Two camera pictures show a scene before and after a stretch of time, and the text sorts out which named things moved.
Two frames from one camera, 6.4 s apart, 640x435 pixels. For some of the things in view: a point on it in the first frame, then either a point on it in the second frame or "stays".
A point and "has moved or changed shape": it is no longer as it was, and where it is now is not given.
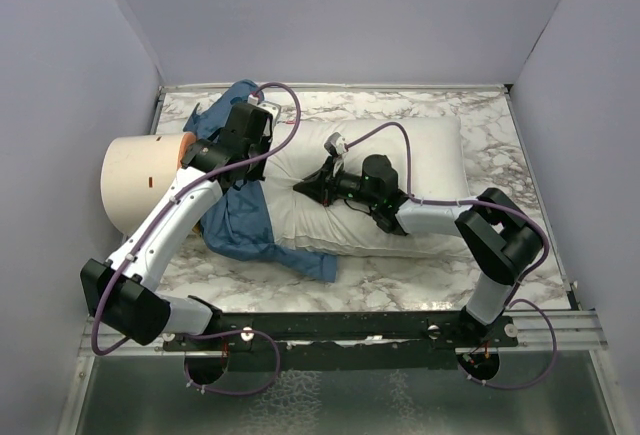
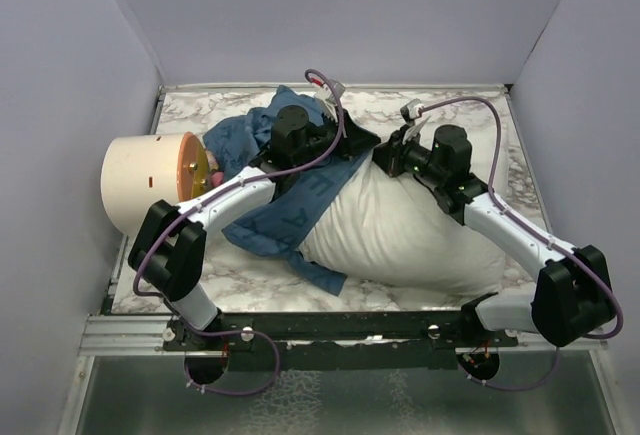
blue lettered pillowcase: x=238 y=221 has moved or changed shape
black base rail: x=344 y=340 stays
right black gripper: x=324 y=186 -> x=388 y=155
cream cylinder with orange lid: x=135 y=171 stays
